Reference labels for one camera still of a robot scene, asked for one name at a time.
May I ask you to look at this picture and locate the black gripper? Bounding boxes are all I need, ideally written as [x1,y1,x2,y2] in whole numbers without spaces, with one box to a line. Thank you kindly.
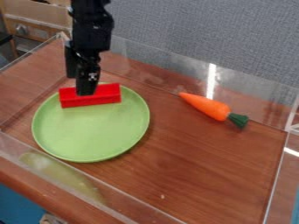
[64,17,115,96]

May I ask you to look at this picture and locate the red rectangular block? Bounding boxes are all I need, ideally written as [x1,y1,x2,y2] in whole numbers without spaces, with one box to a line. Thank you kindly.
[59,83,122,108]

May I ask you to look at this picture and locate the green round plate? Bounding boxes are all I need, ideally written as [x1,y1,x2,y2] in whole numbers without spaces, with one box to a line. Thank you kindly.
[32,87,151,163]

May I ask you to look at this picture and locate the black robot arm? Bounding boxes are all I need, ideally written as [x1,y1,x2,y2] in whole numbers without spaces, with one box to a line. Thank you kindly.
[64,0,115,96]

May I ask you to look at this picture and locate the cardboard box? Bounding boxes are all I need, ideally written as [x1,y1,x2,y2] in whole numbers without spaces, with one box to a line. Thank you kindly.
[0,0,71,28]

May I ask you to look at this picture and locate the orange toy carrot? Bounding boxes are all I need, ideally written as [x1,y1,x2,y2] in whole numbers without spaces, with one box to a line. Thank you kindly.
[179,92,248,129]

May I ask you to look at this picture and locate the clear acrylic tray walls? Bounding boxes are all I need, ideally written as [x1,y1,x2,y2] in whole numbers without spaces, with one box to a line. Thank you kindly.
[0,37,299,224]

